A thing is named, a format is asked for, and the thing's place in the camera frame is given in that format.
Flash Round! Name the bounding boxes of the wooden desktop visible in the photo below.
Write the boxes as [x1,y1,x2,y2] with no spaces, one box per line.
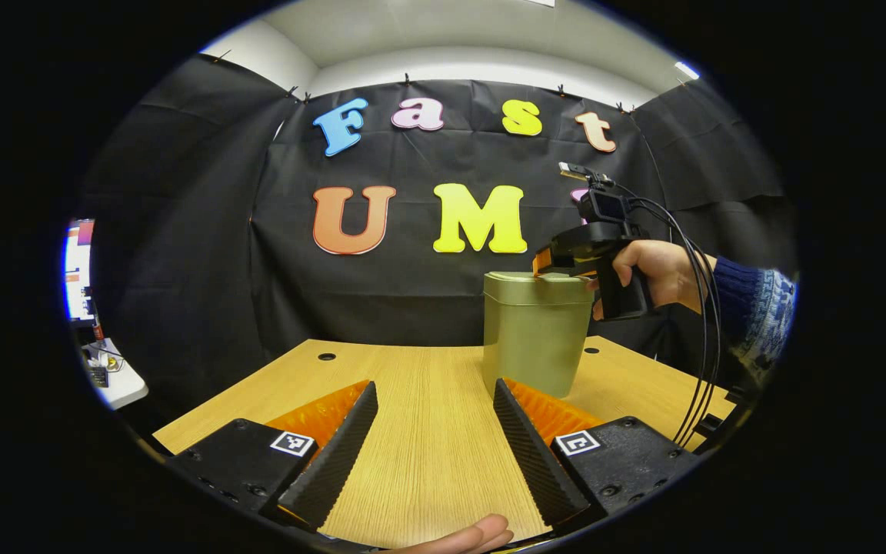
[152,336,736,551]

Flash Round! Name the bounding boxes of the green desktop garbage bin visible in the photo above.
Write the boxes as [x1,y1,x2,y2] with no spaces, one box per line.
[481,271,596,399]

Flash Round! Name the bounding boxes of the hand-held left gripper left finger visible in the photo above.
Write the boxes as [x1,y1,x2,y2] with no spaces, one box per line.
[166,379,379,533]

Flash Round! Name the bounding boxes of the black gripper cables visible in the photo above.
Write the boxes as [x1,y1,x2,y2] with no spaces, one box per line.
[612,181,724,447]

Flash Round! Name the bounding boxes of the computer monitor screen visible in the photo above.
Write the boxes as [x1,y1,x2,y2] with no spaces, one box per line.
[64,219,96,322]

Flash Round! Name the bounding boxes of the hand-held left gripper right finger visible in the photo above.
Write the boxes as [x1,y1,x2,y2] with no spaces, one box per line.
[493,377,699,532]

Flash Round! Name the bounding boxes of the black backdrop cloth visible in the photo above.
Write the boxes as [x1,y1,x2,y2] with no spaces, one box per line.
[78,54,798,416]

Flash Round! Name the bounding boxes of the white side table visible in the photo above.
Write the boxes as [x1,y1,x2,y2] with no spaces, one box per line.
[82,339,149,410]

